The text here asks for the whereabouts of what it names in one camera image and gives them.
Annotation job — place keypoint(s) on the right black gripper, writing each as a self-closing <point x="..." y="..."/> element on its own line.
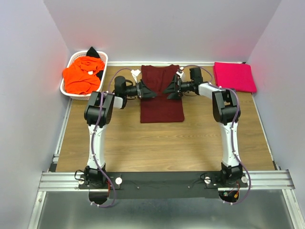
<point x="176" y="93"/>

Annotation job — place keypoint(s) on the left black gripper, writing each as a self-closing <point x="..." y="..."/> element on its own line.
<point x="143" y="91"/>

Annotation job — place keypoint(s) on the maroon t shirt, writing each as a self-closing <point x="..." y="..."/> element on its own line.
<point x="160" y="109"/>

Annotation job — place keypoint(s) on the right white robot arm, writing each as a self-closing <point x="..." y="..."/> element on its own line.
<point x="226" y="112"/>

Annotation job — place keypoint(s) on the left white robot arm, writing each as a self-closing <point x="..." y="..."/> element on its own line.
<point x="98" y="114"/>

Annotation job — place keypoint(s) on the folded pink t shirt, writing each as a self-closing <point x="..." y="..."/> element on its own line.
<point x="234" y="75"/>

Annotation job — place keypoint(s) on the black t shirt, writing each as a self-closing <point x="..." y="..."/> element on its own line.
<point x="93" y="53"/>

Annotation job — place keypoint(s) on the orange t shirt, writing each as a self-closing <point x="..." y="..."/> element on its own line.
<point x="81" y="78"/>

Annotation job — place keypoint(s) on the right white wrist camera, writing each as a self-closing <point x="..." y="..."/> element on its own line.
<point x="181" y="73"/>

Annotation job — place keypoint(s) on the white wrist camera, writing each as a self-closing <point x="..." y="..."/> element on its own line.
<point x="135" y="74"/>
<point x="181" y="73"/>

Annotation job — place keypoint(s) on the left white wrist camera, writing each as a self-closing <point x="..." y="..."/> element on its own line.
<point x="135" y="74"/>

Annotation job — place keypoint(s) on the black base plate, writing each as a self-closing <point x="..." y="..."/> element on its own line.
<point x="155" y="185"/>

